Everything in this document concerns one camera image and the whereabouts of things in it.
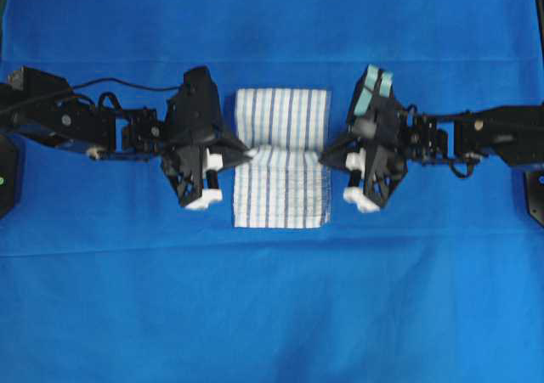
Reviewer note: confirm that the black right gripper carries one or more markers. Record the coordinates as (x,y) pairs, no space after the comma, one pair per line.
(372,158)

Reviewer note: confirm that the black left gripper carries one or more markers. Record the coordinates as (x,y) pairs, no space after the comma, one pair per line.
(193,155)

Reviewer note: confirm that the white blue-striped towel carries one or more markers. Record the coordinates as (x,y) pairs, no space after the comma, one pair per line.
(284,184)

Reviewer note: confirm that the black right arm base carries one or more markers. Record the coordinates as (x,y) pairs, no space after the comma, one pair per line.
(534,195)

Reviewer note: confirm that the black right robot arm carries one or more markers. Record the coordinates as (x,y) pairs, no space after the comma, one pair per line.
(462,141)

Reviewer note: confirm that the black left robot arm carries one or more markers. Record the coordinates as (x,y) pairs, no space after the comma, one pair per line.
(46,109)

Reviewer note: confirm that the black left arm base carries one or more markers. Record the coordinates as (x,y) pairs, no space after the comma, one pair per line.
(12,168)

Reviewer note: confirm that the black taped right wrist camera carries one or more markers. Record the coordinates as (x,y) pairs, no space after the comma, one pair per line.
(373,91)

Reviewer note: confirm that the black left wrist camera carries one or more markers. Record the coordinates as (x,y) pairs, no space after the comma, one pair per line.
(196,100)

